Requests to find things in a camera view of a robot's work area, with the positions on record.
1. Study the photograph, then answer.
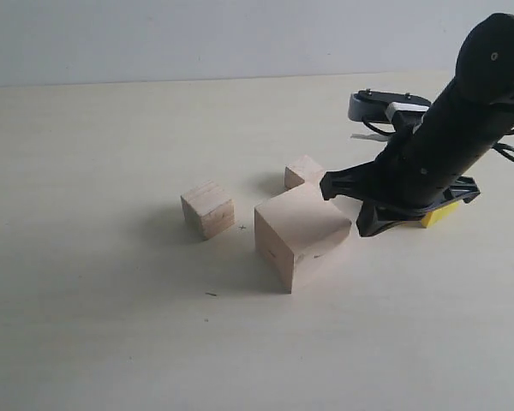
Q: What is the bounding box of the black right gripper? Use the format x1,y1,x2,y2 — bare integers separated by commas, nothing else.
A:
319,13,514,237

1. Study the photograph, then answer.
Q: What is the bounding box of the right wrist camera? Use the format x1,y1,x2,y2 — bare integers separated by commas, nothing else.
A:
348,89,432,124

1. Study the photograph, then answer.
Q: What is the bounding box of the large wooden cube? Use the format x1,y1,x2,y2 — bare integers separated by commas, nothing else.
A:
254,183,352,294

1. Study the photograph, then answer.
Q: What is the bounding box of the yellow cube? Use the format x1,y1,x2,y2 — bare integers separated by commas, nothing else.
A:
420,202,459,228

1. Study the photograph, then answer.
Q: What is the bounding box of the medium wooden cube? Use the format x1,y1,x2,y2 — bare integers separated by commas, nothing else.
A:
180,181,235,240

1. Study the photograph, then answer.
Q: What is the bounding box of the small wooden cube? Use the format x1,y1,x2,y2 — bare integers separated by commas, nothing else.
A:
284,155,326,189

